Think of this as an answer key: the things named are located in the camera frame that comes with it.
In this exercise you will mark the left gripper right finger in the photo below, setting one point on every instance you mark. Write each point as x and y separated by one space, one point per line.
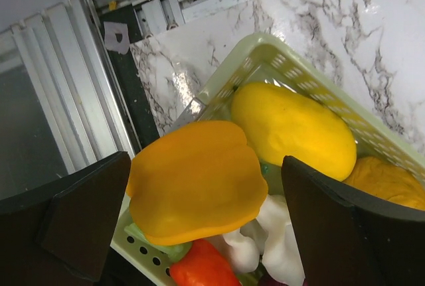
348 237

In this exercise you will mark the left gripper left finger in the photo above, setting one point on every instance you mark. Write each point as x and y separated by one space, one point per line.
60 232

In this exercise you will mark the yellow bell pepper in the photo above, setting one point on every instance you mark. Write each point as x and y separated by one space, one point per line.
199 181

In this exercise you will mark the small orange pumpkin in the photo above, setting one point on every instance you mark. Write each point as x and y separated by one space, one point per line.
388 182

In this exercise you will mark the white garlic bulb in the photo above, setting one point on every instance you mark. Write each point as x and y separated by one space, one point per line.
268 240

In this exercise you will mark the yellow mango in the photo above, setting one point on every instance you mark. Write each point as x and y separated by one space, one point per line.
279 122

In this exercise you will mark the orange carrot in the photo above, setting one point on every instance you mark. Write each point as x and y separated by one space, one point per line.
203 265

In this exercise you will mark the aluminium frame rail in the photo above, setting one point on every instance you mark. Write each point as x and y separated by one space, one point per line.
59 107

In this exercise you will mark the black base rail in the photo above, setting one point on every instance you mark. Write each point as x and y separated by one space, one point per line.
138 117

